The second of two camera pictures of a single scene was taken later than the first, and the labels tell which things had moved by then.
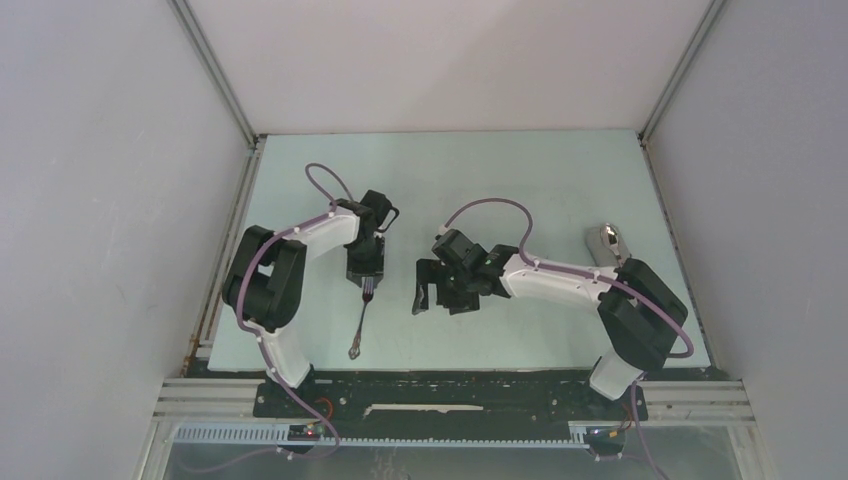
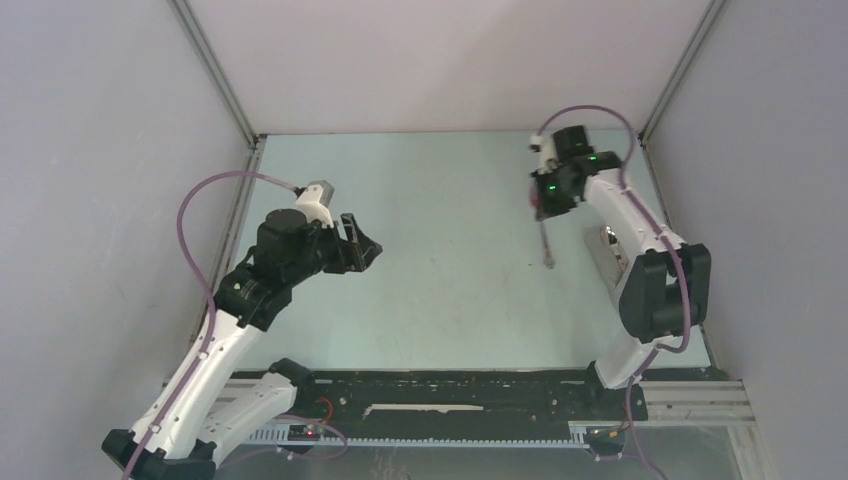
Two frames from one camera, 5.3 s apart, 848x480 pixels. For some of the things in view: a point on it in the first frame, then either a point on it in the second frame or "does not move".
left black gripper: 374,266 to 348,256
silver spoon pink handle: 610,237 does not move
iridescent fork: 367,294 to 548,256
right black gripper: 424,270 to 547,208
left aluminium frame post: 214,68 does not move
